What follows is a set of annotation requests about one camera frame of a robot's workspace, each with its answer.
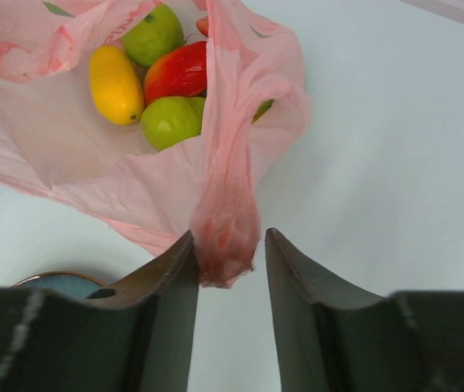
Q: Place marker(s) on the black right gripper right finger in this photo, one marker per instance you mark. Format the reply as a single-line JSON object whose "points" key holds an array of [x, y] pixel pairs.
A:
{"points": [[332, 335]]}

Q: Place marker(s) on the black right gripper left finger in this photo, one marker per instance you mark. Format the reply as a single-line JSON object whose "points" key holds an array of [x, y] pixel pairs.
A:
{"points": [[134, 335]]}

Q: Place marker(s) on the pink plastic bag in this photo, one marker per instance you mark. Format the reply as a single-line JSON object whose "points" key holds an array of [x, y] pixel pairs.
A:
{"points": [[54, 144]]}

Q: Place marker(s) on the green fake guava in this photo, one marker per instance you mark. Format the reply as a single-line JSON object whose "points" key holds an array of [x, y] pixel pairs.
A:
{"points": [[172, 119]]}

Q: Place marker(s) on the green yellow fake mango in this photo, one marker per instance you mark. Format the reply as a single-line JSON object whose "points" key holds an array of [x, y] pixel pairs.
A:
{"points": [[262, 109]]}

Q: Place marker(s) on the red orange fake mango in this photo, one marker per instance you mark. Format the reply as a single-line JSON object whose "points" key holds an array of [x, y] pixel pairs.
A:
{"points": [[182, 72]]}

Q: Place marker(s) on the green fake apple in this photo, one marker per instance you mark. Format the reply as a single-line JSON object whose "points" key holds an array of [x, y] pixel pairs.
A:
{"points": [[158, 34]]}

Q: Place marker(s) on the red fake watermelon slice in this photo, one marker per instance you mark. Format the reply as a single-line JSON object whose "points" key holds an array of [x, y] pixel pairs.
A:
{"points": [[202, 25]]}

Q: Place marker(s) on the blue ceramic plate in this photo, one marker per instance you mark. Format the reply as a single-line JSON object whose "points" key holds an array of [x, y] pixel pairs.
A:
{"points": [[67, 283]]}

